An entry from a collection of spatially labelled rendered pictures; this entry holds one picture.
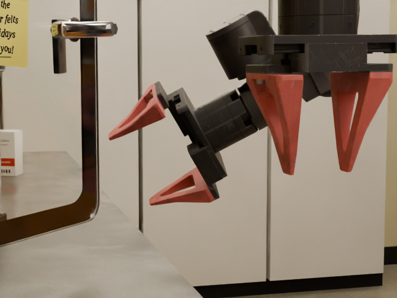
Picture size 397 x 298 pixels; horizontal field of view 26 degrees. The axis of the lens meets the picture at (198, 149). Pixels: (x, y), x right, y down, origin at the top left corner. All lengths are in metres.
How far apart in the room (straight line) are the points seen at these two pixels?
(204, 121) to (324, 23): 0.39
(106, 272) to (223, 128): 0.21
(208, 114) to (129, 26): 2.94
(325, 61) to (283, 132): 0.06
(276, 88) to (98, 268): 0.43
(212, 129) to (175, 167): 3.01
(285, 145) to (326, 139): 3.58
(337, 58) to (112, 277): 0.42
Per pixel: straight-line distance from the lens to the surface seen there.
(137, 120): 0.96
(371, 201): 4.33
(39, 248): 1.07
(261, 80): 0.63
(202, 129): 0.97
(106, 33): 0.89
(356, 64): 0.61
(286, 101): 0.59
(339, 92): 0.66
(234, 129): 0.97
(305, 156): 4.16
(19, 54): 0.86
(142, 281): 0.90
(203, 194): 0.99
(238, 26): 0.96
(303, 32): 0.61
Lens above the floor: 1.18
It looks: 6 degrees down
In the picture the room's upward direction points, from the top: straight up
